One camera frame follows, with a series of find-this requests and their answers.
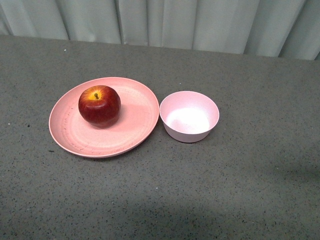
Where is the light pink bowl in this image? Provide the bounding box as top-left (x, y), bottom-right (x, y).
top-left (159, 91), bottom-right (220, 143)

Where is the pink plate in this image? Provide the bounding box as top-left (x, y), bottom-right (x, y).
top-left (48, 77), bottom-right (159, 158)

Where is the red apple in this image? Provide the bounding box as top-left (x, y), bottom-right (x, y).
top-left (78, 85), bottom-right (122, 128)

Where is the white curtain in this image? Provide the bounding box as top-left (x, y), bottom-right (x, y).
top-left (0, 0), bottom-right (320, 60)

